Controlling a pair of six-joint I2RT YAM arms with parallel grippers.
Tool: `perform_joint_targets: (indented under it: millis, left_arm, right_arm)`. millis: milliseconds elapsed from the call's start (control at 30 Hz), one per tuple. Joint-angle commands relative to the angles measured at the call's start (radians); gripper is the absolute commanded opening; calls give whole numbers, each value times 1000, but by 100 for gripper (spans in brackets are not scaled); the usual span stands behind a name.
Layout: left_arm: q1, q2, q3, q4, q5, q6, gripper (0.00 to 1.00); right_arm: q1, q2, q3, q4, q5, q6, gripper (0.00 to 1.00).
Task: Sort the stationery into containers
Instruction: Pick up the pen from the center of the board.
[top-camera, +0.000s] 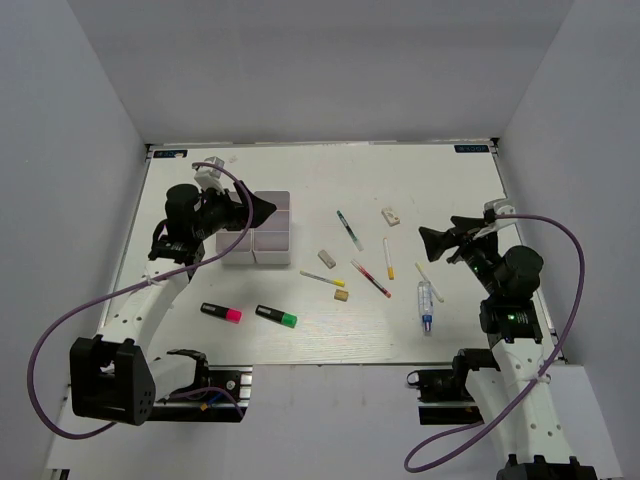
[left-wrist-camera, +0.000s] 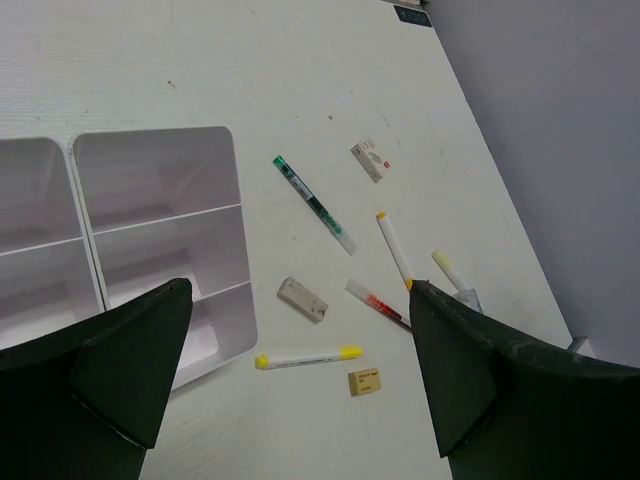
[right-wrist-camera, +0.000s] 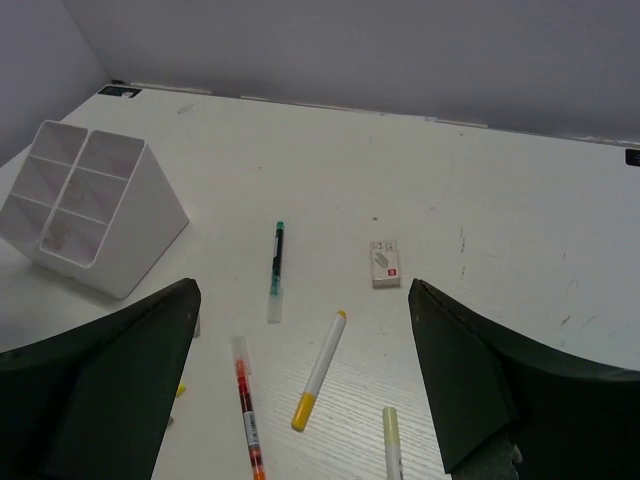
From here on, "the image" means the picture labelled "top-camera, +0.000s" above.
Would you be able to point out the white organizer box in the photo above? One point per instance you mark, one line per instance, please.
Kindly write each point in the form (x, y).
(242, 254)
(272, 240)

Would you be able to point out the left white organizer box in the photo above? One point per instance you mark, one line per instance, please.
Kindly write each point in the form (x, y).
(242, 254)

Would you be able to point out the orange capped white marker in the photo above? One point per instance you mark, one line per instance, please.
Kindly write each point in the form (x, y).
(388, 259)

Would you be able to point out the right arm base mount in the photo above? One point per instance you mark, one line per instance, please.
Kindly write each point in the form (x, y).
(441, 401)

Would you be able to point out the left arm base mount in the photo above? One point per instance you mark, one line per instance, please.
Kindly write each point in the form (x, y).
(222, 398)

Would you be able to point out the right blue corner label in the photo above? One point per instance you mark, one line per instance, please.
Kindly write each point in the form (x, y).
(471, 148)

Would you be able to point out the white boxed eraser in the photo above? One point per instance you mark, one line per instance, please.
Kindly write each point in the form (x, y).
(391, 218)

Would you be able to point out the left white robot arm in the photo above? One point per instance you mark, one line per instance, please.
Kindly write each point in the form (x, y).
(111, 377)

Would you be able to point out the clear glue bottle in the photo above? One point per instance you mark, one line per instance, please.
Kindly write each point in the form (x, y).
(425, 306)

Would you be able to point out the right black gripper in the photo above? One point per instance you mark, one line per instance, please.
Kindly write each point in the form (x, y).
(438, 241)

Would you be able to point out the green black highlighter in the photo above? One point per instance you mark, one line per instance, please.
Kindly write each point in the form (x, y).
(277, 316)

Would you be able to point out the yellow capped white marker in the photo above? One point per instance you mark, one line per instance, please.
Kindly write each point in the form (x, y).
(335, 282)

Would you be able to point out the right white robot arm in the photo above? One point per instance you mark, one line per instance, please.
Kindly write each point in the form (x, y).
(508, 381)

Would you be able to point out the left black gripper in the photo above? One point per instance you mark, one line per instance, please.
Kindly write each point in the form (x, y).
(238, 212)

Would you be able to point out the pink black highlighter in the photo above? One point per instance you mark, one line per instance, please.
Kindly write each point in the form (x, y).
(223, 313)

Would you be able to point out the right white organizer box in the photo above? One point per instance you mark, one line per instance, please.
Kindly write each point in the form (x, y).
(272, 240)

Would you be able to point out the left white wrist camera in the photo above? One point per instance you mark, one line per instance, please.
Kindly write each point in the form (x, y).
(209, 176)

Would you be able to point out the pale yellow capped marker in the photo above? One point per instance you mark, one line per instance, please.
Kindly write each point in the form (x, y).
(426, 278)

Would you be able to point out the red ink pen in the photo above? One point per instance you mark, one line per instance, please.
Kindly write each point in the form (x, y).
(370, 278)

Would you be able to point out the grey dirty eraser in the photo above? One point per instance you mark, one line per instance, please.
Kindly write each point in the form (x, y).
(326, 259)

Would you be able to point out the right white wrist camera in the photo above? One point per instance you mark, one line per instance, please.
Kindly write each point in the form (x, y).
(497, 212)

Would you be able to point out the left blue corner label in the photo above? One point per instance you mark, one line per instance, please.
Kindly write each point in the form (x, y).
(169, 154)

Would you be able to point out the blue corner label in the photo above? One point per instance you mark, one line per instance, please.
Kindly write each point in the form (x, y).
(471, 148)
(169, 154)

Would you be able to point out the small tan eraser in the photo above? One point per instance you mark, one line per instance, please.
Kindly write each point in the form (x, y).
(341, 295)

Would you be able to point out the green capped pen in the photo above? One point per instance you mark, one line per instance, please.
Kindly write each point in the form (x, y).
(350, 231)

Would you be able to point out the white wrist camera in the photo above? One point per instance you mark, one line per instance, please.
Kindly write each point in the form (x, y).
(209, 176)
(497, 212)

